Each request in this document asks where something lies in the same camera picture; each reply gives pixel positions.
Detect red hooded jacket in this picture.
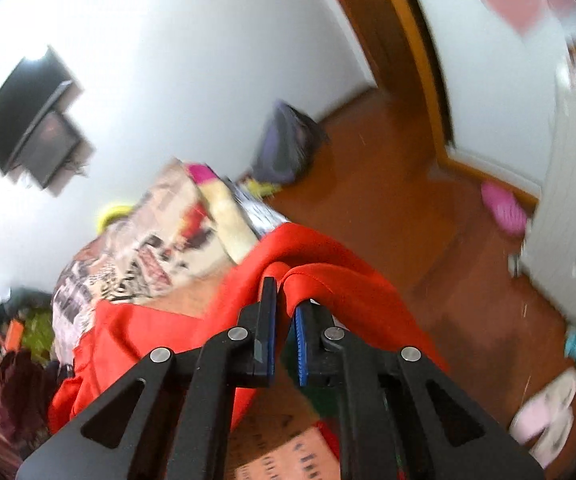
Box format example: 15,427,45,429
48,223,448,434

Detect maroon garment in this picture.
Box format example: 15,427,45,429
0,349,61,445

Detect pink white plush slippers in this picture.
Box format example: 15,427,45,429
508,367,576,469

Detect newspaper print bed sheet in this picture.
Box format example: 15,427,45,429
50,159,342,480

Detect yellow round object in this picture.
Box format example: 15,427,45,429
94,204,132,234

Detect pink slipper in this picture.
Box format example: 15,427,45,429
481,182,528,236

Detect wall mounted black television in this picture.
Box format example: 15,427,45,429
0,48,74,174

